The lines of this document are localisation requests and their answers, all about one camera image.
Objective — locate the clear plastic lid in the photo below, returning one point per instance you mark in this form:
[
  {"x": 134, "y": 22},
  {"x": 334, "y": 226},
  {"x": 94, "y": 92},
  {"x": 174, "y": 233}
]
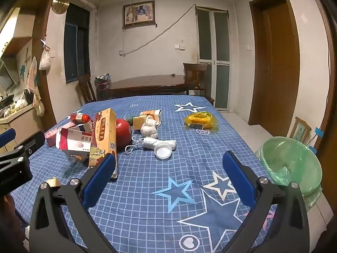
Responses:
[{"x": 163, "y": 151}]

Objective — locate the cream bread piece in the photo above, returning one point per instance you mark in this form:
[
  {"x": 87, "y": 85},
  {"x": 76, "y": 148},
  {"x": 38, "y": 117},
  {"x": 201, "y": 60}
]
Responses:
[{"x": 52, "y": 182}]

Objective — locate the person's left forearm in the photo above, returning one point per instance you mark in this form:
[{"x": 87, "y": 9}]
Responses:
[{"x": 10, "y": 208}]

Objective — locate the pink cardboard box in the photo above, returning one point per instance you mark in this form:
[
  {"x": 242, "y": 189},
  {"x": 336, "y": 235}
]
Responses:
[{"x": 51, "y": 137}]

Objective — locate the small chair with green back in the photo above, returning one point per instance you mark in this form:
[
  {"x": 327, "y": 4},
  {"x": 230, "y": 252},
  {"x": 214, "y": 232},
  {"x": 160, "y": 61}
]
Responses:
[{"x": 300, "y": 131}]

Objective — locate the hanging pink cloth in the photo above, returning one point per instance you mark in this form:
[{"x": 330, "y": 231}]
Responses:
[{"x": 33, "y": 76}]

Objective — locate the dark window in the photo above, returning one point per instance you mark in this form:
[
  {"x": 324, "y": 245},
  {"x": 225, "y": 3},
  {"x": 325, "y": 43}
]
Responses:
[{"x": 76, "y": 44}]

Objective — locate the brown wooden door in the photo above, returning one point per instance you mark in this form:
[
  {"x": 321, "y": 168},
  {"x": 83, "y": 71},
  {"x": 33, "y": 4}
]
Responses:
[{"x": 276, "y": 63}]

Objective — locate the white face mask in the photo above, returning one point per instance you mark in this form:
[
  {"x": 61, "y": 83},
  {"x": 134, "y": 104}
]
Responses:
[{"x": 148, "y": 142}]

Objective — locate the red round container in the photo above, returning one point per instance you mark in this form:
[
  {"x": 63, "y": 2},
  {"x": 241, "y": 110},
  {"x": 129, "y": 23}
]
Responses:
[{"x": 123, "y": 134}]

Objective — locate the gold wall clock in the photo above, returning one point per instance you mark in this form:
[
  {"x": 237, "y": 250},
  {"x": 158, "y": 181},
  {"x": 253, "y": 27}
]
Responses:
[{"x": 60, "y": 3}]

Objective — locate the white and red medicine box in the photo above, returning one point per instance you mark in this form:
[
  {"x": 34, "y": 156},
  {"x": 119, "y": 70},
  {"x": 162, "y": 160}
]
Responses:
[{"x": 76, "y": 142}]

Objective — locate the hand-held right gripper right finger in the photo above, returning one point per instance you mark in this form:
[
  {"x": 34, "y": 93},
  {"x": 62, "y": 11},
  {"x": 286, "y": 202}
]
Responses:
[{"x": 238, "y": 179}]

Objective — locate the round wooden dining table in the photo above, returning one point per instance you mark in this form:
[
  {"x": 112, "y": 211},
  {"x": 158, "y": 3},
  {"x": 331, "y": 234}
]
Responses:
[{"x": 150, "y": 83}]

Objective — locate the hanging white plastic bag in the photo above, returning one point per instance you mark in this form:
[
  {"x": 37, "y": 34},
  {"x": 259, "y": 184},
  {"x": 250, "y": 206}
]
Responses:
[{"x": 45, "y": 62}]

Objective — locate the red cigarette pack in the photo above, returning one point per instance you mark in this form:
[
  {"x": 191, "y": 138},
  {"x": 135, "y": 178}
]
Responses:
[{"x": 79, "y": 117}]

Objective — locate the white double wall switch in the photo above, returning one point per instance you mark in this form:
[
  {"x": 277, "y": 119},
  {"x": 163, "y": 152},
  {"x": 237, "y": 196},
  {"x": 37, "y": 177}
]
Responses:
[{"x": 179, "y": 47}]

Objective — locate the framed wall picture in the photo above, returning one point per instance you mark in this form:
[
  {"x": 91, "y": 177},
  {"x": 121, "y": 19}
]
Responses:
[{"x": 138, "y": 14}]

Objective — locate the dark wooden dining chair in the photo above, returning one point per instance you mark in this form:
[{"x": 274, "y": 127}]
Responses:
[
  {"x": 87, "y": 89},
  {"x": 194, "y": 71}
]

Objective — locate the blue tape patch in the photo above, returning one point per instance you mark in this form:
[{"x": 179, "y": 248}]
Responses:
[{"x": 312, "y": 149}]

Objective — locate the kitchen wall cabinet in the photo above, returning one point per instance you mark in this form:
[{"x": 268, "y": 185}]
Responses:
[{"x": 21, "y": 31}]

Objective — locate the yellow sponge block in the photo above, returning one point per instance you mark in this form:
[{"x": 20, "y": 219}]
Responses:
[{"x": 138, "y": 122}]

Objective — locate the white tissue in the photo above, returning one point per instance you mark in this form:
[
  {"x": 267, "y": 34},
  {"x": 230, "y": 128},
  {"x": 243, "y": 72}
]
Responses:
[{"x": 148, "y": 131}]

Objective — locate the frosted glass double door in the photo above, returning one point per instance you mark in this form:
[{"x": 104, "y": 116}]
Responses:
[{"x": 213, "y": 58}]

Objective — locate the kitchen counter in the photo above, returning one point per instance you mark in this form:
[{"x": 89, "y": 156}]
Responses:
[{"x": 18, "y": 118}]

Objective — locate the blue star-print tablecloth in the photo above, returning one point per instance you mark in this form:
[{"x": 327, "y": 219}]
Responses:
[{"x": 158, "y": 168}]

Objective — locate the dark bag with red rim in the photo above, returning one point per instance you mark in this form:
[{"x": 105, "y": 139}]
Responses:
[{"x": 102, "y": 83}]

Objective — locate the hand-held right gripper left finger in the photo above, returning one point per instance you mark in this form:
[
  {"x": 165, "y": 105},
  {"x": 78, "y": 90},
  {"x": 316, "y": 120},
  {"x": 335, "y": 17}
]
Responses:
[{"x": 101, "y": 179}]

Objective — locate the yellow plastic wrapper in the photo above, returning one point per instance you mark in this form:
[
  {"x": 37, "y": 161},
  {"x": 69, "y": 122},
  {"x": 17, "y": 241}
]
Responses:
[{"x": 200, "y": 118}]

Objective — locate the long yellow cardboard box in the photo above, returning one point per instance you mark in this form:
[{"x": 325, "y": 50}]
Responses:
[{"x": 104, "y": 131}]

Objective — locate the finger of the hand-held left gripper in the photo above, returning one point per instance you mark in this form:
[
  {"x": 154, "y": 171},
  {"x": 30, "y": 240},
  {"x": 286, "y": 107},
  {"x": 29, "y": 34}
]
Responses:
[
  {"x": 30, "y": 143},
  {"x": 6, "y": 138}
]

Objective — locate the blue tape strip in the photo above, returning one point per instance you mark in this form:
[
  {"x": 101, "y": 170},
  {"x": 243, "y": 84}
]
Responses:
[{"x": 318, "y": 132}]

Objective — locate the round bin with green bag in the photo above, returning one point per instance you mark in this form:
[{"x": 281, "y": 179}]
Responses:
[{"x": 289, "y": 160}]

